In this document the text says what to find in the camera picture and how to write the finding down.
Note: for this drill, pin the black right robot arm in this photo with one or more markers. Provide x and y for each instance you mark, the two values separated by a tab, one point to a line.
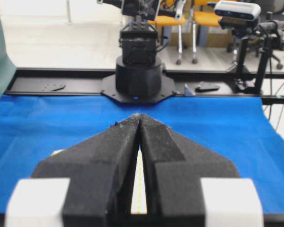
139	76

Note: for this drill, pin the black camera stand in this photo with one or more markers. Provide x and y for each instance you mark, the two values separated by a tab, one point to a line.
243	32

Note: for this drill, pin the white grey depth camera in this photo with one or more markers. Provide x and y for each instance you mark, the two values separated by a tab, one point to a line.
236	12

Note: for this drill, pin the black office chair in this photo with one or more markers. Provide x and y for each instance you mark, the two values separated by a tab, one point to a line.
272	20

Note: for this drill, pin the black table edge rail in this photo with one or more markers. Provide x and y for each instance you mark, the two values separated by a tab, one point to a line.
54	82

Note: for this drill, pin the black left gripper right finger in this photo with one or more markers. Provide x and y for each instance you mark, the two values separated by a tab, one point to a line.
189	185

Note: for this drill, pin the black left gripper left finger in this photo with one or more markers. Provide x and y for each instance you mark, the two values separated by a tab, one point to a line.
76	187

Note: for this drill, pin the blue table cloth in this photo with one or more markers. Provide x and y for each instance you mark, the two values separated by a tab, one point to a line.
32	127

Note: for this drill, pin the yellow office chair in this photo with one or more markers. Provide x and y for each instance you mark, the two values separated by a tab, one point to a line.
172	21
200	18

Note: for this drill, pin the yellow white checked towel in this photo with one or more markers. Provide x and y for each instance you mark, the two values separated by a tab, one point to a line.
131	198

